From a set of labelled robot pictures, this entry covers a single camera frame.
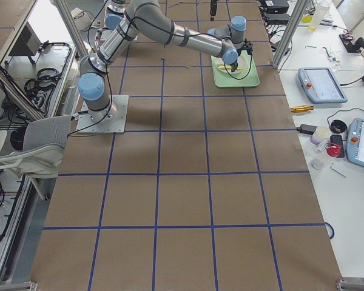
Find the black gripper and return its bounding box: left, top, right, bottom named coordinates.
left=231, top=38, right=253, bottom=72

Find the white round plate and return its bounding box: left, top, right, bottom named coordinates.
left=212, top=55, right=250, bottom=76

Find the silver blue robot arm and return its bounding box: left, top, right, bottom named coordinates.
left=77, top=1, right=253, bottom=124

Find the light green plastic tray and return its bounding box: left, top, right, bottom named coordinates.
left=211, top=50, right=260, bottom=88

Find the gold metal cylinder tool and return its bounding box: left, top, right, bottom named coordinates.
left=290, top=105, right=314, bottom=113

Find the blue teach pendant upper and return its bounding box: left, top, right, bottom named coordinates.
left=298, top=67, right=348, bottom=104

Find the blue teach pendant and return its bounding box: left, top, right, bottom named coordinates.
left=298, top=67, right=348, bottom=104
left=346, top=118, right=364, bottom=167

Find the yellow liquid plastic bottle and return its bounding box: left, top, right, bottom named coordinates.
left=308, top=1, right=330, bottom=32

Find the white lavender cup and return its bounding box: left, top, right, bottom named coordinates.
left=310, top=126, right=331, bottom=145

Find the black round dish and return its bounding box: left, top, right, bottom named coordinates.
left=329, top=119, right=348, bottom=134

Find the black smartphone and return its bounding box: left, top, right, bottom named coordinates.
left=330, top=135, right=345, bottom=158

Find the red round object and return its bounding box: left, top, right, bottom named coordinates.
left=325, top=142, right=342, bottom=158

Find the silver allen key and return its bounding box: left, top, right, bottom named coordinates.
left=329, top=162, right=347, bottom=179

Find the blue teach pendant lower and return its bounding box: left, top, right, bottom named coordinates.
left=346, top=118, right=364, bottom=167

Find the white grey office chair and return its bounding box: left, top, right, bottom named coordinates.
left=0, top=115, right=72, bottom=200

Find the aluminium frame post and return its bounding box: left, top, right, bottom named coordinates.
left=272, top=0, right=308, bottom=69

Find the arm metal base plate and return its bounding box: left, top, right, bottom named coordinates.
left=76, top=95, right=129, bottom=134

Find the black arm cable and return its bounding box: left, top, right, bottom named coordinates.
left=67, top=5, right=253, bottom=136

